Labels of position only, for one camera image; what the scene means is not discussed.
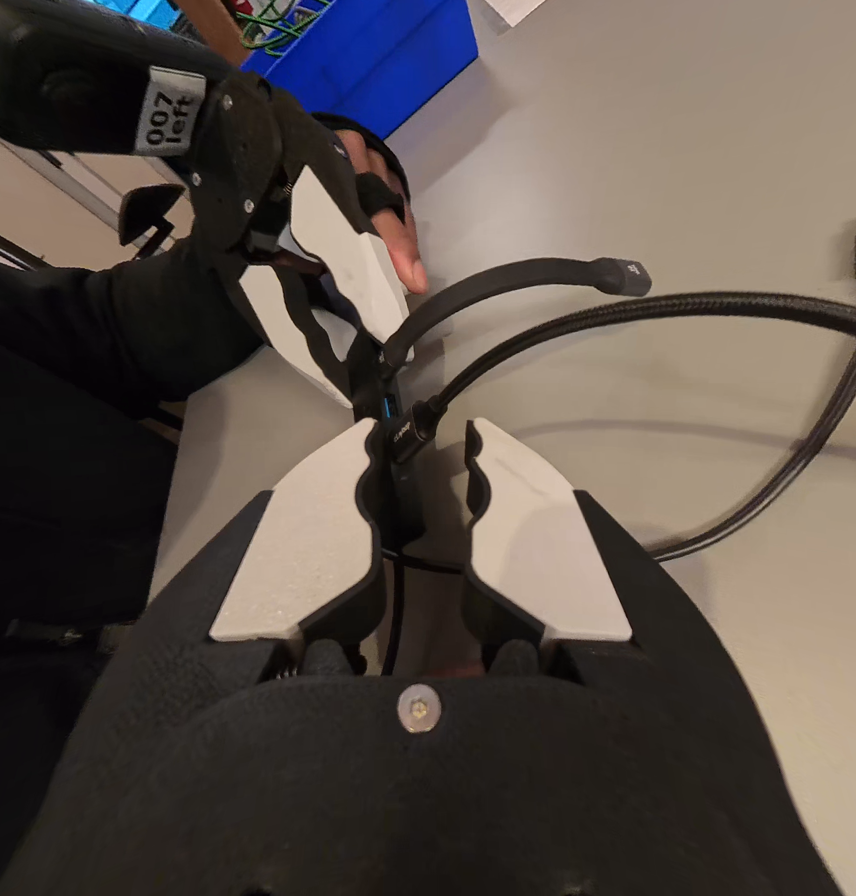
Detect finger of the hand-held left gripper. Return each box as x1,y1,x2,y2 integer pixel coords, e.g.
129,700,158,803
288,164,416,365
237,265,363,410

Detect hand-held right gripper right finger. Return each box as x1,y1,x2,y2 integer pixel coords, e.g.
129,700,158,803
461,417,635,662

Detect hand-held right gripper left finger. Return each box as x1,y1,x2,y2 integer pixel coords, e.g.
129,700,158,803
209,419,388,659

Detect slim black USB hub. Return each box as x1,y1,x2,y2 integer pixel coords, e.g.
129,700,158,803
347,329,429,550

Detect green braided cable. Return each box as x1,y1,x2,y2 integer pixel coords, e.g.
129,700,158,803
233,0,334,57

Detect blue bin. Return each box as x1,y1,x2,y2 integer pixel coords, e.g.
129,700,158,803
240,0,479,141

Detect black braided cable grey plug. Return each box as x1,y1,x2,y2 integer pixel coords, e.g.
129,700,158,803
389,291,856,562

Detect person's left forearm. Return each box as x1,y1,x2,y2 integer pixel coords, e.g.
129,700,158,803
0,238,264,421

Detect person's left hand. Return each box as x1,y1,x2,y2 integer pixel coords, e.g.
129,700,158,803
337,129,430,296

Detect black office chair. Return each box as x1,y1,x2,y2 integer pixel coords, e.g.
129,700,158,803
116,182,189,247

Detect wooden column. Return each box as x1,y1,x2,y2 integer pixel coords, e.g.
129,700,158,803
172,0,252,67

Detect person's torso black jacket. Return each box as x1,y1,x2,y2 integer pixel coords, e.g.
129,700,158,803
0,336,191,876

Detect paper sheet red label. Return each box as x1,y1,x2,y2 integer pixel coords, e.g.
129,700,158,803
482,0,546,30

